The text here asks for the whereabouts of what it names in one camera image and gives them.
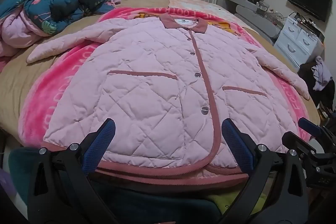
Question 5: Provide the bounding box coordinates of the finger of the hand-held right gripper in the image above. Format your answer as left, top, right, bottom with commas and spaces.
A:
282, 133, 317, 155
298, 118, 326, 136

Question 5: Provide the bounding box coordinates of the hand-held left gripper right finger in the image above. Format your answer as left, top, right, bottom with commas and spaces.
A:
218, 118, 309, 224

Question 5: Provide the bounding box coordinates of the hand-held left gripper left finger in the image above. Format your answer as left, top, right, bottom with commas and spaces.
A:
28, 118, 121, 224

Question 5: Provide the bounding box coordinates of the pink quilted jacket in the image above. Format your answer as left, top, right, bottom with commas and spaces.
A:
26, 13, 311, 178

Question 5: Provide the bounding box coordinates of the dark chair with clothes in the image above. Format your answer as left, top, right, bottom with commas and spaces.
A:
298, 63, 336, 109

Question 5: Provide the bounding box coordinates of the purple cloth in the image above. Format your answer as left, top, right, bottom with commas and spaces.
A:
312, 56, 332, 92

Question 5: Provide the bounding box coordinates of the yellow-green cloth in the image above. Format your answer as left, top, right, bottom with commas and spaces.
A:
214, 185, 265, 215

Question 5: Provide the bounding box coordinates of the pink printed blanket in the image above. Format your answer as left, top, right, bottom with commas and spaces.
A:
22, 2, 315, 188

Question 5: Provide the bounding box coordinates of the dark teal cloth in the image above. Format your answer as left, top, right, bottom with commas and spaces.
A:
8, 148, 223, 224

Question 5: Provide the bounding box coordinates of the white drawer cabinet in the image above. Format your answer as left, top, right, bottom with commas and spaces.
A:
273, 15, 324, 69

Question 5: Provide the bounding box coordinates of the bed with tan sheet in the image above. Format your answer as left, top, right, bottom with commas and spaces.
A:
0, 0, 322, 161

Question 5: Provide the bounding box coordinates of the grey shelf with clutter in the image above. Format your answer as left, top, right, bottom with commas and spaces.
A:
223, 0, 282, 39

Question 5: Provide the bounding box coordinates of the clutter of small devices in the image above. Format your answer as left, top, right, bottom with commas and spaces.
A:
230, 0, 285, 24

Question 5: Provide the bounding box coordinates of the peach patterned cloth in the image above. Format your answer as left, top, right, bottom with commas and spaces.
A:
167, 0, 260, 33

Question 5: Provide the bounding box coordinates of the blue floral duvet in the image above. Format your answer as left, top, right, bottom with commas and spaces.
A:
0, 0, 122, 56

